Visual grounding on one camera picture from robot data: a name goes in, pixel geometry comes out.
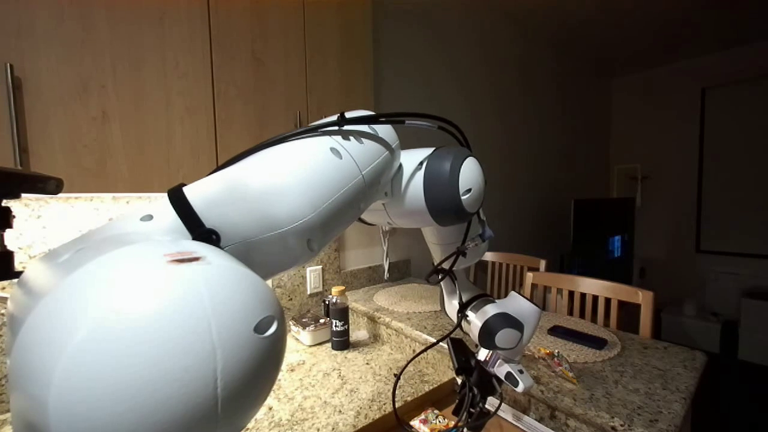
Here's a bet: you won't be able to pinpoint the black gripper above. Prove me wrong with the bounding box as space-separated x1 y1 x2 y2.
451 358 504 432

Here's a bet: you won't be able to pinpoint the yellow orange snack sachet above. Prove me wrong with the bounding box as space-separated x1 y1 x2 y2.
409 405 462 432

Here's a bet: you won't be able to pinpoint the yellow cartoon snack sachet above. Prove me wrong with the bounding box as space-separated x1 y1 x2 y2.
536 342 580 387

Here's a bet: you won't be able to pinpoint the wooden tray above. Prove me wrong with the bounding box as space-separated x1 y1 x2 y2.
350 374 557 432

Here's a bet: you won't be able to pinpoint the round woven placemat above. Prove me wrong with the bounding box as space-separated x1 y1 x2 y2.
529 308 625 365
371 281 446 315

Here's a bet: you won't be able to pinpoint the black flat phone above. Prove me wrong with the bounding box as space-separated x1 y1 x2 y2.
548 321 613 353

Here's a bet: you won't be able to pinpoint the wooden slat-back chair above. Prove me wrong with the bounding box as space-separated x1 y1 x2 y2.
522 269 659 340
466 250 550 308

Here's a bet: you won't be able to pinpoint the dark sauce bottle yellow cap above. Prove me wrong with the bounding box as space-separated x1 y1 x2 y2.
328 284 353 353

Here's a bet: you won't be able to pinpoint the small white container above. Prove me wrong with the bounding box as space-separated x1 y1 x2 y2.
292 317 334 348

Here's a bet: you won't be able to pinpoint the television screen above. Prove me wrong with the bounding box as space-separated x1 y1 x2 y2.
569 195 640 284

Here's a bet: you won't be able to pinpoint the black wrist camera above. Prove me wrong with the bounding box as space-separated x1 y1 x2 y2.
446 335 478 380

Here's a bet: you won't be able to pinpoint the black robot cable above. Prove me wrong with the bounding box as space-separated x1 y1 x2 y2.
214 108 485 423

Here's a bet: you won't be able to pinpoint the white wall outlet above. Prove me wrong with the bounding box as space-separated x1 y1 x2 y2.
306 264 328 298

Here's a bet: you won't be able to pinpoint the framed wall board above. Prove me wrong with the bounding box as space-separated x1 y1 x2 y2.
697 76 768 258

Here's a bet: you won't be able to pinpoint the wooden wall cabinets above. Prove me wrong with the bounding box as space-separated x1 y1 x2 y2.
0 0 379 195

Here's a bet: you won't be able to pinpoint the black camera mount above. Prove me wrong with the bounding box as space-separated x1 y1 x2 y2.
0 162 65 284

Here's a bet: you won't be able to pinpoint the metal cabinet handle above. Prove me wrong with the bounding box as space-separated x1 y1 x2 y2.
2 59 31 170

